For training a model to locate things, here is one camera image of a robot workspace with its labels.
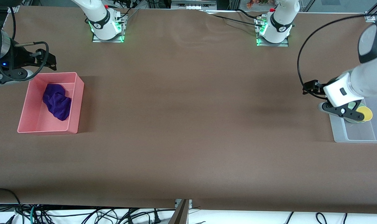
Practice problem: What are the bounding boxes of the mint green plastic cup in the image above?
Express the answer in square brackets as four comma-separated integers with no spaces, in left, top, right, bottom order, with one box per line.
[347,102,367,124]

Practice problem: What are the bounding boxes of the yellow plastic cup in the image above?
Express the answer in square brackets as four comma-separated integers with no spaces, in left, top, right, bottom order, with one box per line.
[356,106,373,123]

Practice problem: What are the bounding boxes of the purple cloth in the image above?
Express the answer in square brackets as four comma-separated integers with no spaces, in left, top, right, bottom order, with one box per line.
[42,83,72,121]

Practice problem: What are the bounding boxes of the translucent white plastic bin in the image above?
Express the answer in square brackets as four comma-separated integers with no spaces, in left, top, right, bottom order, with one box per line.
[327,93,377,143]

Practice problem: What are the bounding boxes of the pink plastic bin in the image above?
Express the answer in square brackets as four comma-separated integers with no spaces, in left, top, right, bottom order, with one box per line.
[17,72,85,135]

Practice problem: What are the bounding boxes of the orange objects behind table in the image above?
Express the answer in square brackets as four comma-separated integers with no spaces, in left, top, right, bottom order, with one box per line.
[246,0,270,8]

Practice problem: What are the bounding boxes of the grey device behind table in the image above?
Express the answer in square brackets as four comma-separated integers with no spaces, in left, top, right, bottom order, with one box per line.
[171,0,217,9]

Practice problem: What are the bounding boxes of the brown table support beam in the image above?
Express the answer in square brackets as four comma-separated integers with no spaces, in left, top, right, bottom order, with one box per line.
[168,199,190,224]

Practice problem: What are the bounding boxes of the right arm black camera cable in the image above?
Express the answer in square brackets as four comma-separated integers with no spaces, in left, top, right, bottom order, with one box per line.
[0,6,49,82]

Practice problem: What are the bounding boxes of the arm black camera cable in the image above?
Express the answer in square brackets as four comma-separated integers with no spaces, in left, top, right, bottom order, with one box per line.
[297,13,377,94]
[0,6,49,82]

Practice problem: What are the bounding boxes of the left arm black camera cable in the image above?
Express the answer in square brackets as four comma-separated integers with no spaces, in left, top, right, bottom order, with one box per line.
[297,13,377,94]

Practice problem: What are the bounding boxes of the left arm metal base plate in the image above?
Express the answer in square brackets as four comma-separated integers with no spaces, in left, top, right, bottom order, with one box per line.
[255,16,290,47]

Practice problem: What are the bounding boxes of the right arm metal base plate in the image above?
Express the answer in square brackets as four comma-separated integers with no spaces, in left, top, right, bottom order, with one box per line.
[92,14,127,43]

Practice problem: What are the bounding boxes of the short black table cable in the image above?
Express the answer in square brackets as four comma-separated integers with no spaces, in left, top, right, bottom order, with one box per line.
[237,9,262,20]

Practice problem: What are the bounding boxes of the long black table cable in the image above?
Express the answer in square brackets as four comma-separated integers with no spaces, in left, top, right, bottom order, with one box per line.
[201,9,265,28]

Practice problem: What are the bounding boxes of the thick black floor cable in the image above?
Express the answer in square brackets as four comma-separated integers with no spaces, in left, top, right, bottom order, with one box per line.
[0,188,21,224]

